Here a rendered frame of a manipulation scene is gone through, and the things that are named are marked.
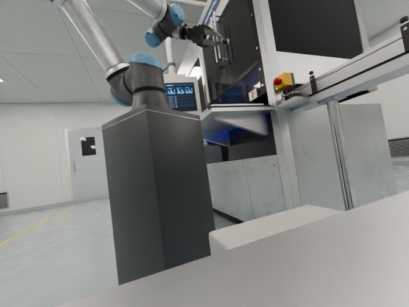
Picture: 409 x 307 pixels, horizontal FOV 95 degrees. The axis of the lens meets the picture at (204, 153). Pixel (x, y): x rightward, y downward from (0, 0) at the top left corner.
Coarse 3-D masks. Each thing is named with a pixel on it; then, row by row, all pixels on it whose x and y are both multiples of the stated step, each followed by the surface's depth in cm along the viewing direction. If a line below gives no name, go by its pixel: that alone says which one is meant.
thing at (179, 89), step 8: (168, 80) 193; (176, 80) 195; (184, 80) 197; (192, 80) 199; (168, 88) 192; (176, 88) 194; (184, 88) 196; (192, 88) 198; (168, 96) 191; (176, 96) 193; (184, 96) 195; (192, 96) 197; (176, 104) 192; (184, 104) 194; (192, 104) 196; (200, 104) 199; (192, 112) 196; (200, 112) 198
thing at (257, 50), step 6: (252, 0) 117; (252, 6) 118; (252, 12) 118; (252, 18) 119; (252, 24) 120; (252, 30) 120; (258, 42) 116; (258, 48) 117; (258, 54) 117; (258, 66) 118; (258, 72) 119; (264, 84) 115; (264, 90) 115
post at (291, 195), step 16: (256, 0) 113; (256, 16) 115; (272, 32) 112; (272, 48) 110; (272, 64) 109; (272, 80) 108; (272, 96) 110; (272, 112) 111; (288, 128) 109; (288, 144) 107; (288, 160) 106; (288, 176) 105; (288, 192) 106; (288, 208) 107
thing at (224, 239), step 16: (304, 208) 19; (320, 208) 18; (240, 224) 17; (256, 224) 16; (272, 224) 16; (288, 224) 15; (304, 224) 15; (224, 240) 14; (240, 240) 14; (256, 240) 13
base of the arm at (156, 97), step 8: (136, 88) 64; (144, 88) 63; (152, 88) 63; (160, 88) 65; (136, 96) 64; (144, 96) 62; (152, 96) 63; (160, 96) 64; (136, 104) 62; (152, 104) 62; (160, 104) 63; (168, 104) 66
